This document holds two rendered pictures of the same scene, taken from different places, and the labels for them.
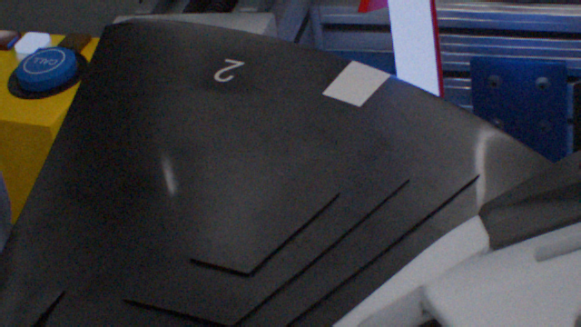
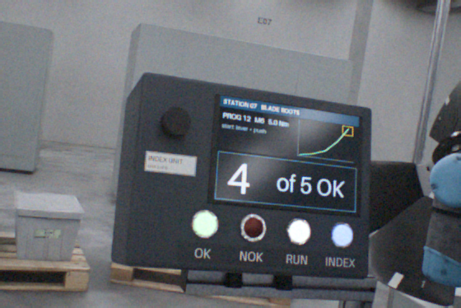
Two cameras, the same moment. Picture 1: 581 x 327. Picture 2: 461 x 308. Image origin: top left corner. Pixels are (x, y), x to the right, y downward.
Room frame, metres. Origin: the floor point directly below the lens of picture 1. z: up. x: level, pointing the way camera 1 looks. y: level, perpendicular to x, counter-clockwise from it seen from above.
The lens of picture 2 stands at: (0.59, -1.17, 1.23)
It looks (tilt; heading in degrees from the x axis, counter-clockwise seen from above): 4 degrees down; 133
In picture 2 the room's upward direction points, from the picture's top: 8 degrees clockwise
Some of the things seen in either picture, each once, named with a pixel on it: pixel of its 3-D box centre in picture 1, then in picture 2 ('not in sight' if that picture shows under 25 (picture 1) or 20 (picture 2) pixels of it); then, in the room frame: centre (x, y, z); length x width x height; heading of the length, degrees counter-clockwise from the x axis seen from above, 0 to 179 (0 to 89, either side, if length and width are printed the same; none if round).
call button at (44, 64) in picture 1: (46, 70); not in sight; (0.63, 0.14, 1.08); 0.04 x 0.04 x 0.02
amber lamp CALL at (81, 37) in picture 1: (73, 43); not in sight; (0.66, 0.12, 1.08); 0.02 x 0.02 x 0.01; 61
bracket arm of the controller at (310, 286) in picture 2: not in sight; (281, 282); (0.21, -0.63, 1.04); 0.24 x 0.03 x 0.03; 61
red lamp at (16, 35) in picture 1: (4, 40); not in sight; (0.69, 0.18, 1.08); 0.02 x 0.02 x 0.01; 61
